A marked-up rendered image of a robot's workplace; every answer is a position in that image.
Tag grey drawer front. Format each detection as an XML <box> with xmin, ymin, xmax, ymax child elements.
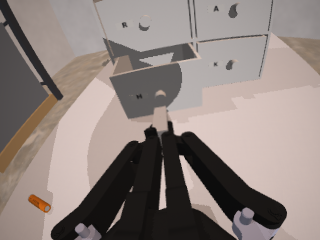
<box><xmin>109</xmin><ymin>43</ymin><xmax>202</xmax><ymax>119</ymax></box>
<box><xmin>193</xmin><ymin>0</ymin><xmax>272</xmax><ymax>38</ymax></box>
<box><xmin>95</xmin><ymin>0</ymin><xmax>191</xmax><ymax>55</ymax></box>
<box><xmin>196</xmin><ymin>35</ymin><xmax>267</xmax><ymax>86</ymax></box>

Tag orange aa battery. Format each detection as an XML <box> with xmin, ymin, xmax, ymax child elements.
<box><xmin>28</xmin><ymin>194</ymin><xmax>51</xmax><ymax>213</ymax></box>

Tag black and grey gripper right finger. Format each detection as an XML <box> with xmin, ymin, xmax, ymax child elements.
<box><xmin>159</xmin><ymin>106</ymin><xmax>287</xmax><ymax>240</ymax></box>

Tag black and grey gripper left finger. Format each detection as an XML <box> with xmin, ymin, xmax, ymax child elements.
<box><xmin>51</xmin><ymin>107</ymin><xmax>163</xmax><ymax>240</ymax></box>

